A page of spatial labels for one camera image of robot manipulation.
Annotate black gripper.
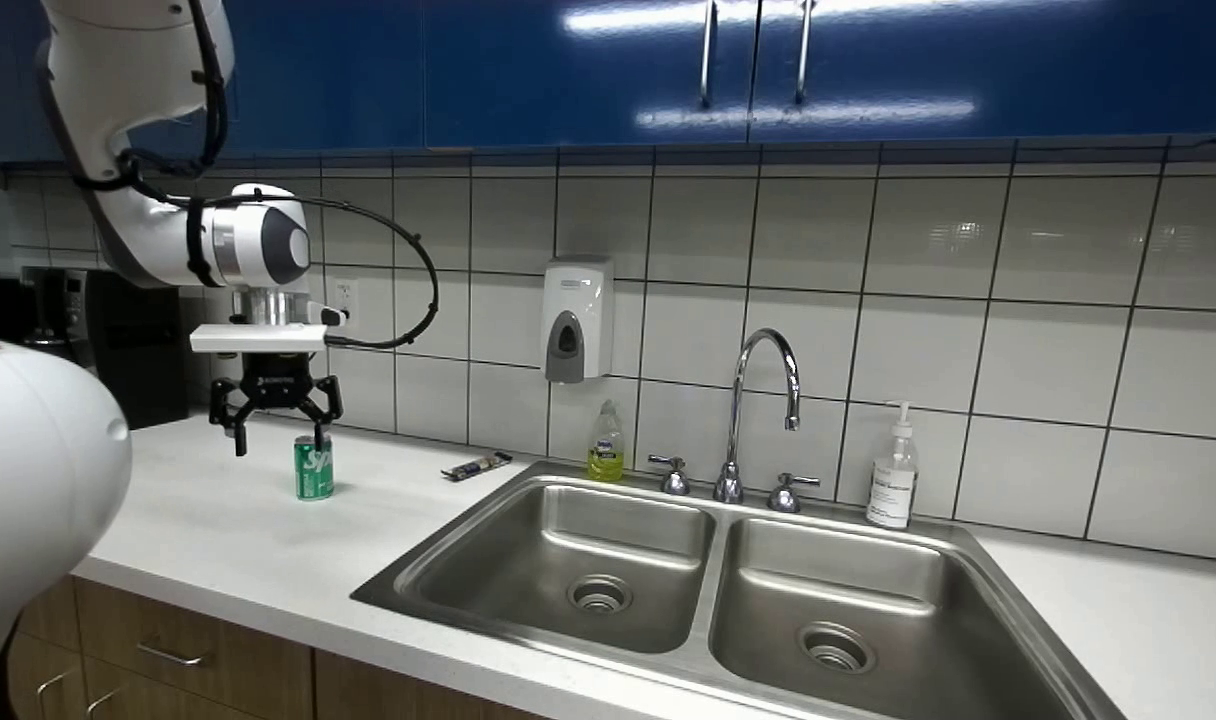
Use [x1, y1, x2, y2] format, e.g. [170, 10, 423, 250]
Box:
[203, 349, 345, 459]

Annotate green sprite can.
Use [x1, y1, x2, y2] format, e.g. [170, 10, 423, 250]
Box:
[291, 433, 342, 503]

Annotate stainless steel double sink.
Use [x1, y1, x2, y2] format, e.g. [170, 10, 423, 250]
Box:
[348, 457, 1130, 720]

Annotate black countertop appliance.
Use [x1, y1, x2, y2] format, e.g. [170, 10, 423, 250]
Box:
[21, 262, 227, 433]

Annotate small black countertop object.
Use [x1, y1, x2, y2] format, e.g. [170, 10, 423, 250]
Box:
[436, 448, 517, 486]

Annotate wooden lower cabinets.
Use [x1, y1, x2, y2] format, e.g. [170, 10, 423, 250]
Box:
[0, 573, 545, 720]

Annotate yellow dish soap bottle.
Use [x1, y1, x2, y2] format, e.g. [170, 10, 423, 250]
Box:
[579, 395, 634, 486]

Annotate blue upper cabinets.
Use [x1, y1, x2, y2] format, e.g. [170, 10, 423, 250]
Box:
[0, 0, 1216, 172]

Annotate chrome gooseneck faucet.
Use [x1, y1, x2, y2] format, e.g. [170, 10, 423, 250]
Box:
[710, 322, 808, 506]

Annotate clear pump soap bottle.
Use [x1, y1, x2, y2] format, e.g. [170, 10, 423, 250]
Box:
[860, 395, 925, 534]

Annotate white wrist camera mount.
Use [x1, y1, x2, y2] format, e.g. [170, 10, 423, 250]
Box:
[183, 320, 334, 358]

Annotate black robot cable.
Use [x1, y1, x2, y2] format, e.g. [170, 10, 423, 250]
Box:
[103, 0, 446, 356]

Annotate white wall soap dispenser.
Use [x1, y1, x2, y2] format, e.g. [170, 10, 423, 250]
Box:
[540, 254, 618, 389]

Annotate chrome faucet handle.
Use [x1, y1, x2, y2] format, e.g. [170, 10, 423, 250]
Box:
[763, 469, 825, 517]
[646, 451, 696, 500]

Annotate silver cabinet handle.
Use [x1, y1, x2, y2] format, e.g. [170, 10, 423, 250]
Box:
[794, 0, 822, 111]
[692, 0, 721, 111]

